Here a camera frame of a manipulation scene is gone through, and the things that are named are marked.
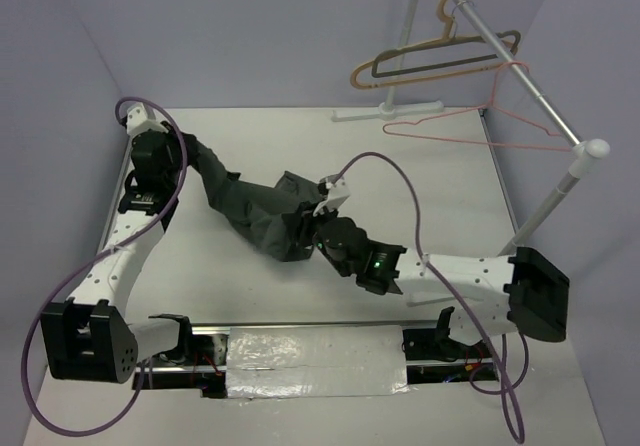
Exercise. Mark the white clothes rack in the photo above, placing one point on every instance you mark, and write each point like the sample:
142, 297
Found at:
463, 25

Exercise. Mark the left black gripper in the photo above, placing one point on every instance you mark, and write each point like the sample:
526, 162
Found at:
172, 136

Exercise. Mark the grey plastic hanger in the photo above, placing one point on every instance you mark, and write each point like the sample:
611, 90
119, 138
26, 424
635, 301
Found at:
445, 61

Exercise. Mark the silver tape patch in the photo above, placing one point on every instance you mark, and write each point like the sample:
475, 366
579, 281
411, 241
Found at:
355, 361

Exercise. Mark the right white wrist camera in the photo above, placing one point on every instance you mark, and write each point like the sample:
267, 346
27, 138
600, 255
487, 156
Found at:
334, 192

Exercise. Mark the beige plastic hanger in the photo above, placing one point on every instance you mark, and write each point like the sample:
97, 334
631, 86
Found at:
425, 56

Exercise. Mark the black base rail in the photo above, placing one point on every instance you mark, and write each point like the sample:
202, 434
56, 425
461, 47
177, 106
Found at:
428, 361

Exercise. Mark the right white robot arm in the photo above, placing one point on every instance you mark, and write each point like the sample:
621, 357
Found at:
482, 297

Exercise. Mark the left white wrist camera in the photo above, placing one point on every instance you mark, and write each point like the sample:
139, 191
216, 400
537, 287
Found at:
140, 119

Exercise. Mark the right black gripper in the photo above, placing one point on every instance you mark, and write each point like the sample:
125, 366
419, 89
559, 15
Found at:
307, 220

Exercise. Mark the dark grey t shirt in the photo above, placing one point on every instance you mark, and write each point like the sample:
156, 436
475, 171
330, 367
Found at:
268, 218

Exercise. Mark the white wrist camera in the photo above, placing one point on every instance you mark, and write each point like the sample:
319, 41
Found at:
140, 119
334, 192

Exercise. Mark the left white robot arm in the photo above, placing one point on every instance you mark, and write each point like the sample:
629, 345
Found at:
86, 336

